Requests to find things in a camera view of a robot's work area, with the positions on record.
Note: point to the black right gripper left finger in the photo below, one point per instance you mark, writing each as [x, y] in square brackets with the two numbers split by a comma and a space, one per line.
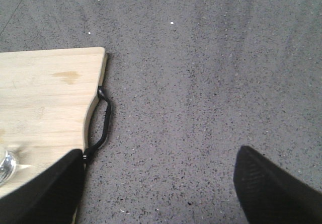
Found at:
[52, 197]

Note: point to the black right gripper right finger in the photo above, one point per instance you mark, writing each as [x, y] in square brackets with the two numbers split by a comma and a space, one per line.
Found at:
[268, 194]

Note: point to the clear glass measuring beaker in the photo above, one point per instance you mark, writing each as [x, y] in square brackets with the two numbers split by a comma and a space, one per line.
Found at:
[8, 165]

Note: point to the light wooden cutting board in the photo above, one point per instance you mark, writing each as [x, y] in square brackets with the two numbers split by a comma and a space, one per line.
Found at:
[47, 101]

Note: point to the black cutting board handle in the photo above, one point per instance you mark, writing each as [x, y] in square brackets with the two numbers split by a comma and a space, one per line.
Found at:
[90, 151]

